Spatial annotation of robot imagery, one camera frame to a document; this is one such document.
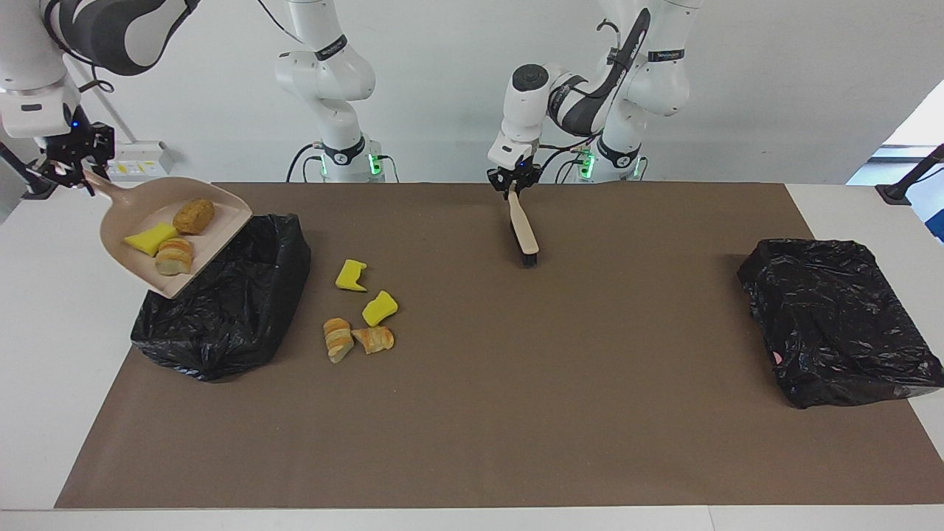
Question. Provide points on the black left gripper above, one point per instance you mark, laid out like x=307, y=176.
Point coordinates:
x=516, y=175

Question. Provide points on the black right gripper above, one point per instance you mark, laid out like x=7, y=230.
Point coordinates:
x=77, y=144

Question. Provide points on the beige brush with black bristles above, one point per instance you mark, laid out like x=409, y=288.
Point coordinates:
x=523, y=228

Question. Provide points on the beige plastic dustpan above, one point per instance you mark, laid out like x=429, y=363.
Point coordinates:
x=133, y=214

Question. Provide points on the yellow sponge chunk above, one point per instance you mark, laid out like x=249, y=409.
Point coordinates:
x=151, y=240
x=380, y=309

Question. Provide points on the brown oblong bread roll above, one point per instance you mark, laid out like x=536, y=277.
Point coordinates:
x=194, y=217

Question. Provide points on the pale bread piece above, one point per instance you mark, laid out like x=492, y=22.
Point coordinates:
x=175, y=257

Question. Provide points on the orange striped croissant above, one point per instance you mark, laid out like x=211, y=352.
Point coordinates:
x=373, y=339
x=338, y=341

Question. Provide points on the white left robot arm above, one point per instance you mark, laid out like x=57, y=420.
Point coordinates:
x=649, y=81

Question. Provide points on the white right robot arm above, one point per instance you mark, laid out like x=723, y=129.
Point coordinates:
x=328, y=77

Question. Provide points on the black-bagged trash bin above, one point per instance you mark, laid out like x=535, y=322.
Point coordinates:
x=236, y=324

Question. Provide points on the black-bagged bin with pink spot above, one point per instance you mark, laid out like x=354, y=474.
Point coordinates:
x=833, y=324

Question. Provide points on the notched yellow sponge piece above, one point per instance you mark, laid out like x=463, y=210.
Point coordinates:
x=348, y=276

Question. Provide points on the brown table mat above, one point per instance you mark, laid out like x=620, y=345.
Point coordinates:
x=472, y=457

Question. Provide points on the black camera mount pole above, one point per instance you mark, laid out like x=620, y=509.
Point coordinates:
x=896, y=193
x=40, y=190

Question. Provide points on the white wall socket box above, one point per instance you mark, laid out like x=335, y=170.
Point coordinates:
x=144, y=158

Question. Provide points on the white wall conduit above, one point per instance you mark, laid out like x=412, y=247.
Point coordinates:
x=110, y=110

